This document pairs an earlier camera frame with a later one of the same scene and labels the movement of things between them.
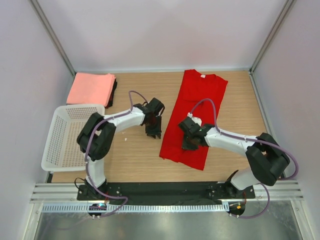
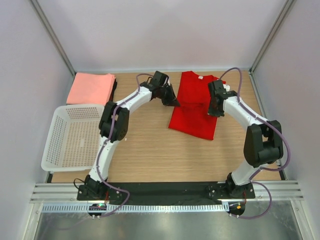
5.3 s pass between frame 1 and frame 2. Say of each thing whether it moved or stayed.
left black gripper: moved
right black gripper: moved
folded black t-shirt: stayed
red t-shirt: moved
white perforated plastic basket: stayed
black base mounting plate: stayed
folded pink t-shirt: stayed
